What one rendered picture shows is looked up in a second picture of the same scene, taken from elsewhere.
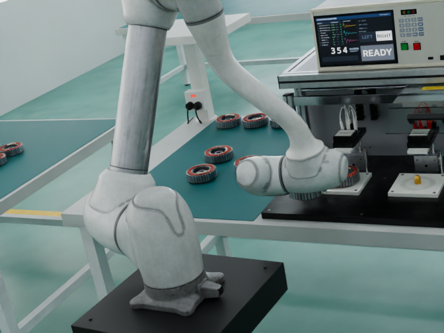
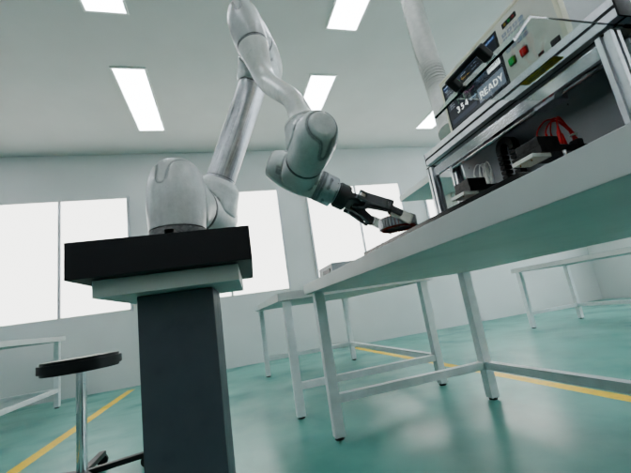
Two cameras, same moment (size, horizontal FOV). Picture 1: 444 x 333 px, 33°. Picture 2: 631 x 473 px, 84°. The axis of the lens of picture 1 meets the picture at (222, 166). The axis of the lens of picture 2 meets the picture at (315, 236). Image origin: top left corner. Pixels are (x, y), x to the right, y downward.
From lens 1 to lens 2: 1.86 m
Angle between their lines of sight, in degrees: 54
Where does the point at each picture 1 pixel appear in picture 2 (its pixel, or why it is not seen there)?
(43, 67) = (486, 305)
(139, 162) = (215, 167)
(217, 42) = (250, 56)
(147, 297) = not seen: hidden behind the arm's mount
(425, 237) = (451, 218)
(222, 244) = (485, 376)
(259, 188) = (272, 172)
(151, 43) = (240, 87)
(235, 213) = not seen: hidden behind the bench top
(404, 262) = not seen: outside the picture
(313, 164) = (291, 125)
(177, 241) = (155, 186)
